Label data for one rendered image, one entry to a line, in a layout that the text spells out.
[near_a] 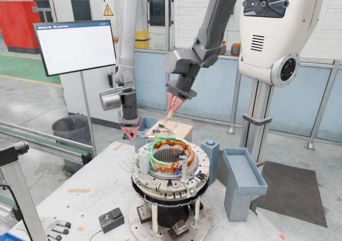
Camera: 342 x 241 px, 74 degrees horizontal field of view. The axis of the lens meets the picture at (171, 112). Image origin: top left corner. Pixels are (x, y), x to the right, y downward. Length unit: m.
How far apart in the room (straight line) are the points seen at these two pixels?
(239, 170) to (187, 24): 2.32
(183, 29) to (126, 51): 2.29
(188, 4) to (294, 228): 2.58
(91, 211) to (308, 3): 1.24
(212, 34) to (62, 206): 1.06
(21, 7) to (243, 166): 4.02
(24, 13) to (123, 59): 3.66
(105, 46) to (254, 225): 1.49
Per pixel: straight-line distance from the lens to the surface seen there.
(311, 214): 2.48
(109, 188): 1.32
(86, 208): 1.26
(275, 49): 0.98
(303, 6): 0.96
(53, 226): 1.22
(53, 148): 1.85
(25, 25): 4.46
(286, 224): 2.33
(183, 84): 0.74
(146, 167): 0.86
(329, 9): 2.94
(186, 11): 3.07
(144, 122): 1.37
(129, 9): 0.88
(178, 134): 1.17
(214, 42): 0.66
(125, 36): 0.85
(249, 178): 1.02
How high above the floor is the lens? 1.68
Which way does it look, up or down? 26 degrees down
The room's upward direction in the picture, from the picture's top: straight up
